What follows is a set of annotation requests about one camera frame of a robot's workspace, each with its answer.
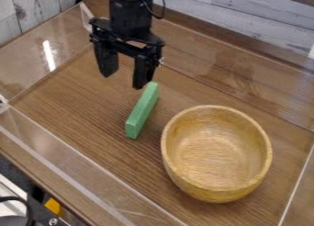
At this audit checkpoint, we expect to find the black cable bottom left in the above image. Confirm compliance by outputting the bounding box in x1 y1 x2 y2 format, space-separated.
0 196 36 226

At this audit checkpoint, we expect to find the brown wooden bowl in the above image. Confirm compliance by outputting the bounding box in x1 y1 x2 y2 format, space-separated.
160 105 272 203

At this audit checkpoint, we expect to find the yellow black device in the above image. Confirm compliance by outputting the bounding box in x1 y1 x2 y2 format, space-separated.
26 186 85 226

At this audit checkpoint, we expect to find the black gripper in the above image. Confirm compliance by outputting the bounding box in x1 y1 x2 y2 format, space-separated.
89 0 165 89

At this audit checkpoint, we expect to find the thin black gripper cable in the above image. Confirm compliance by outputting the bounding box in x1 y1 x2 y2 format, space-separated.
141 0 167 20

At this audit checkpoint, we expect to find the clear acrylic corner bracket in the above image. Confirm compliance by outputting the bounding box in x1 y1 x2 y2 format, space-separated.
78 2 94 32

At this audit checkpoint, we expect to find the green rectangular block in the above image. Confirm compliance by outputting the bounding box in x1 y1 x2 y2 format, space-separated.
125 82 157 139

